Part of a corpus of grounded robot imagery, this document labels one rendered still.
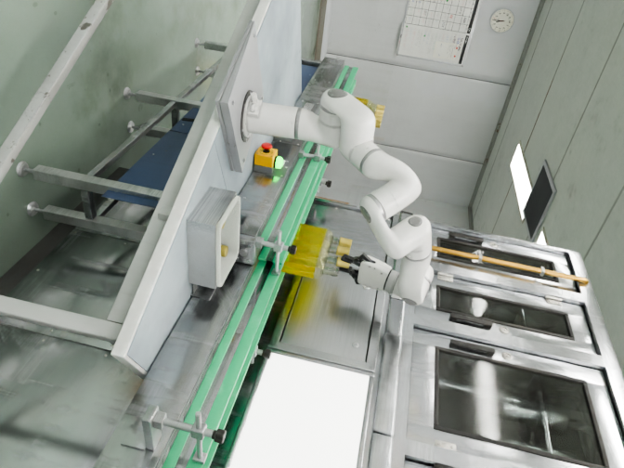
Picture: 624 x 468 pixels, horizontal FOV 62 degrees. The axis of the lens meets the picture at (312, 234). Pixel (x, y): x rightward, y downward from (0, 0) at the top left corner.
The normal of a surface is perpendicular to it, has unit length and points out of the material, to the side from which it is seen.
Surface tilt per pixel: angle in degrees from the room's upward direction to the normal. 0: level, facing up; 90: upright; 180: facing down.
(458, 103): 90
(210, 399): 90
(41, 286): 90
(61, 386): 90
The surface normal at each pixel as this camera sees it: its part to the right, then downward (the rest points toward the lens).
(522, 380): 0.11, -0.79
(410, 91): -0.21, 0.57
